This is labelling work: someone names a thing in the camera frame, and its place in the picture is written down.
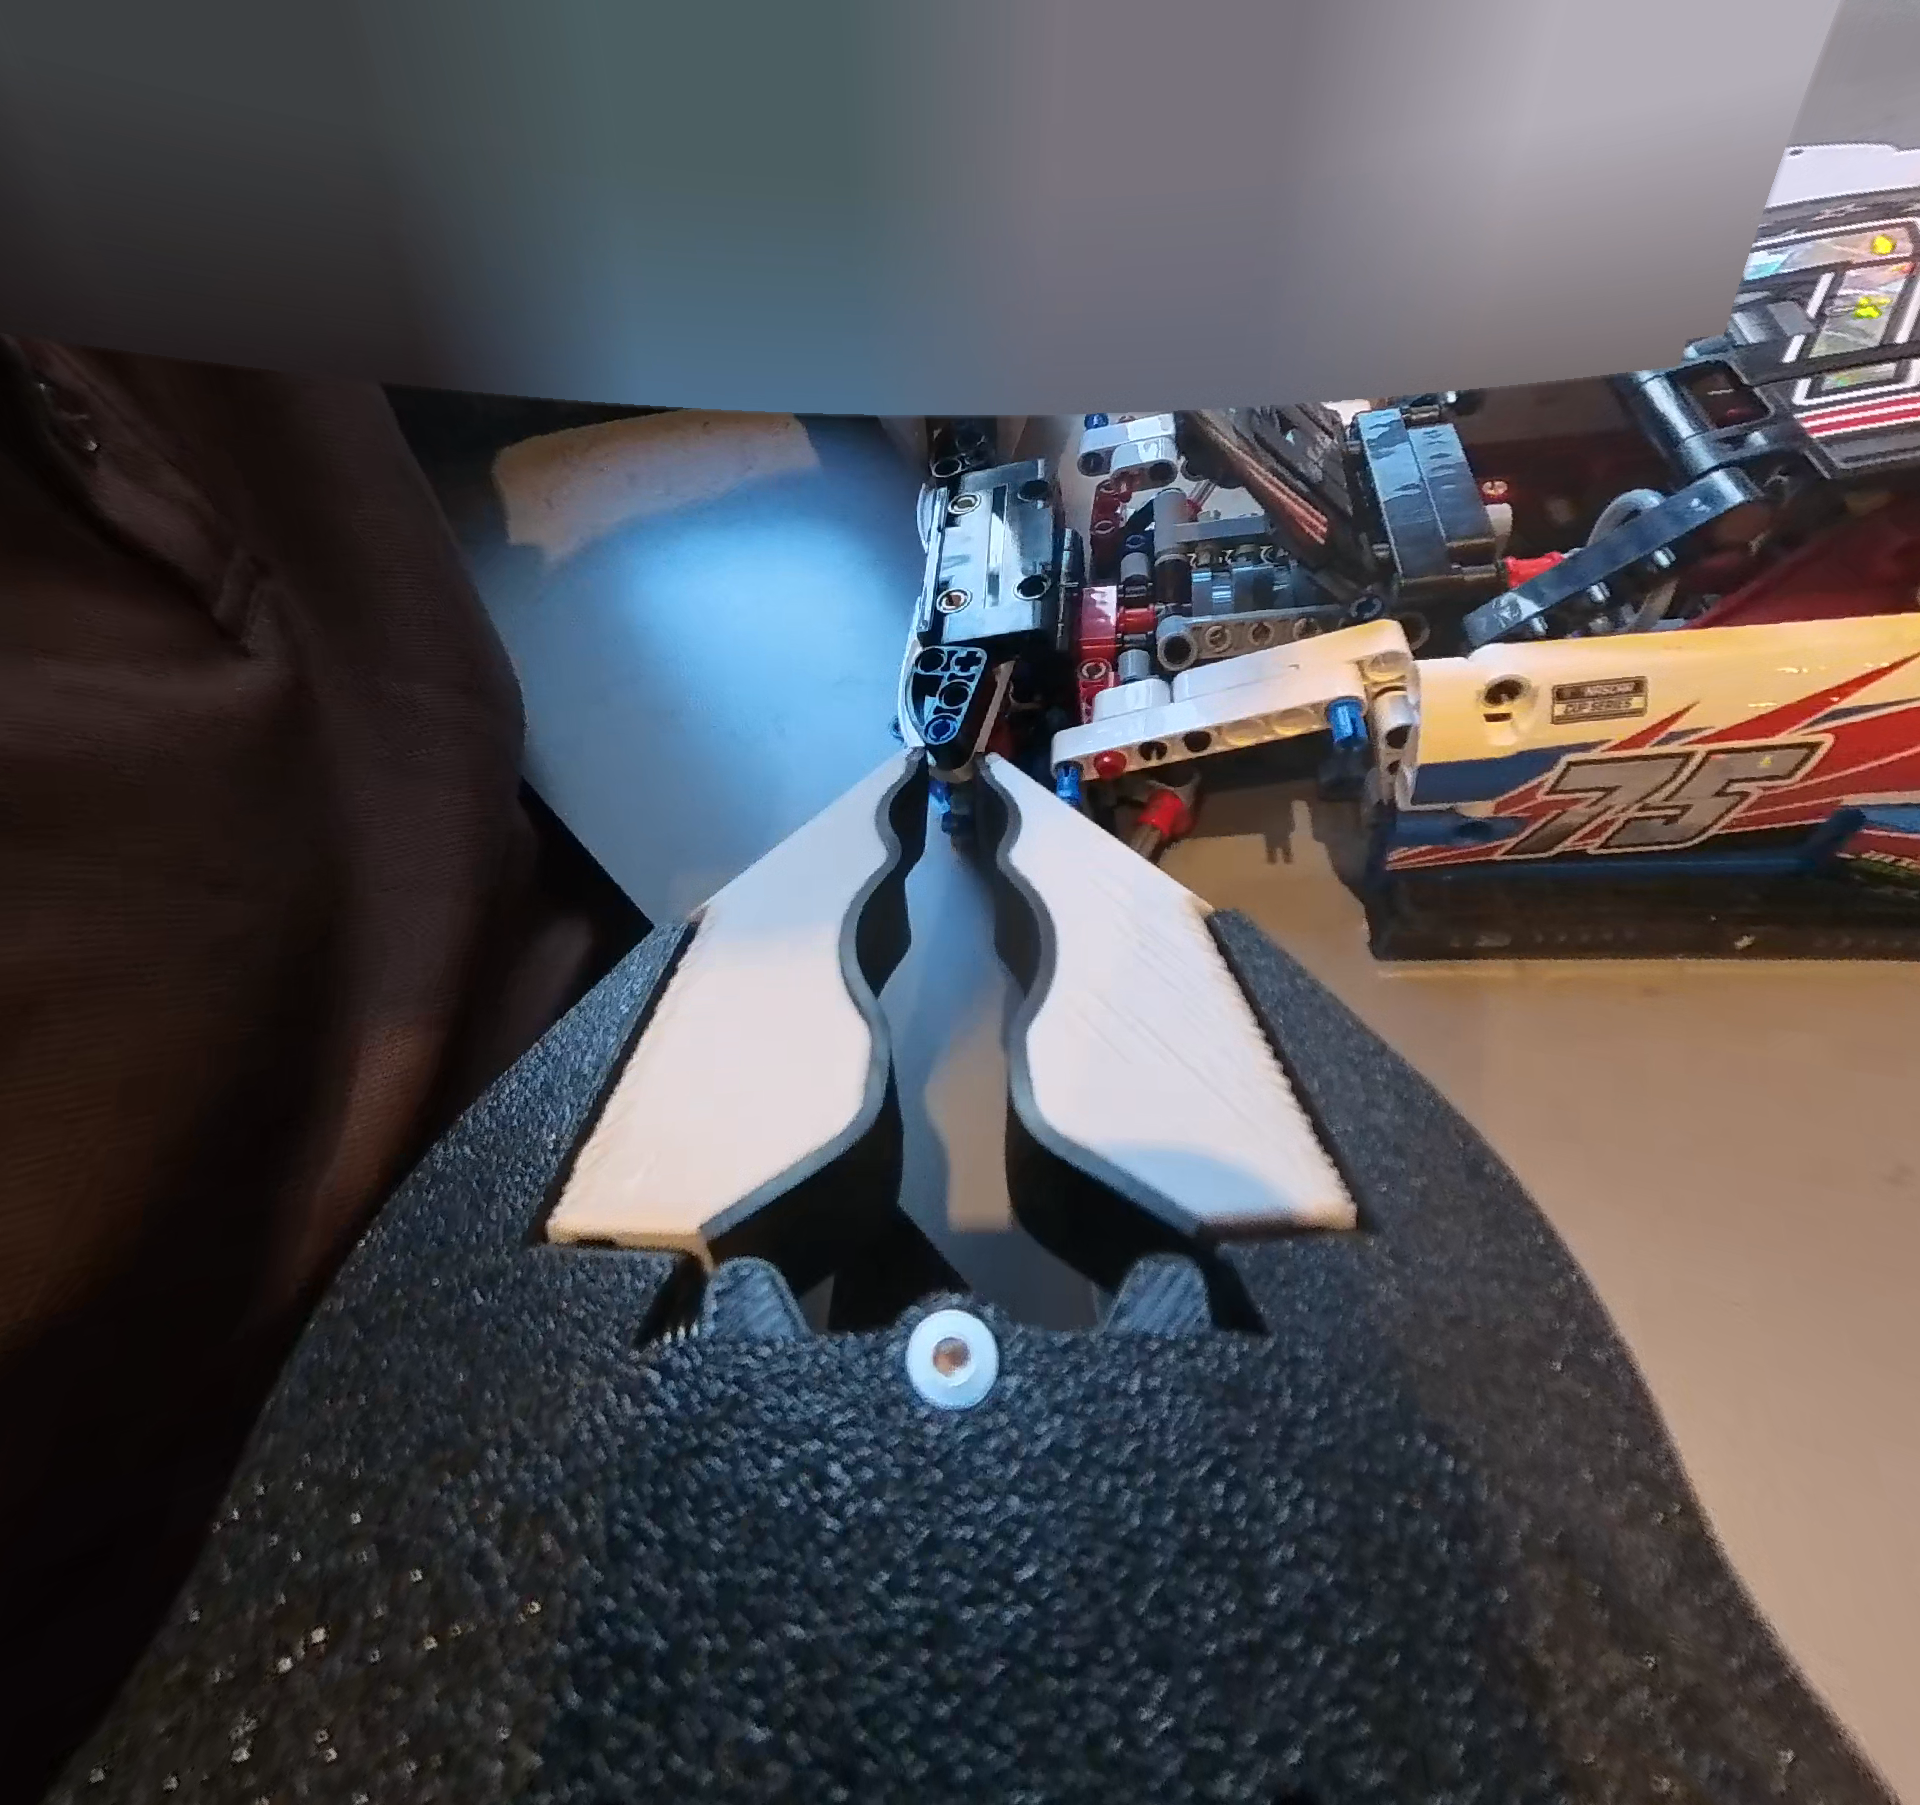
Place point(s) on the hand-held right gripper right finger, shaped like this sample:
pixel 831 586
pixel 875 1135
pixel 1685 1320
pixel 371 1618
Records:
pixel 1186 1069

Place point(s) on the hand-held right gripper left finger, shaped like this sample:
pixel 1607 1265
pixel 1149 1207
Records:
pixel 721 1069

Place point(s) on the red white blue brick race car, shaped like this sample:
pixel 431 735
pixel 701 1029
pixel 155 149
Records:
pixel 1651 785

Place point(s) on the black white brick bumper assembly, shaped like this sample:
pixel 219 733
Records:
pixel 990 545

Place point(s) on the grey desk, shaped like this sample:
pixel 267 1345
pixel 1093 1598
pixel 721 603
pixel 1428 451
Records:
pixel 1575 1160

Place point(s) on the person's brown shirt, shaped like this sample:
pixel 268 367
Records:
pixel 226 785

